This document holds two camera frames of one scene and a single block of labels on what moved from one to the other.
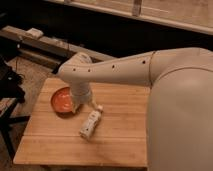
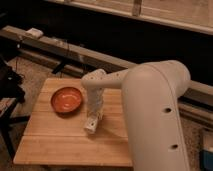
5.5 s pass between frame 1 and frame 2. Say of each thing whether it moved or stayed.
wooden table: stayed
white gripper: moved
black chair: stayed
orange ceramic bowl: stayed
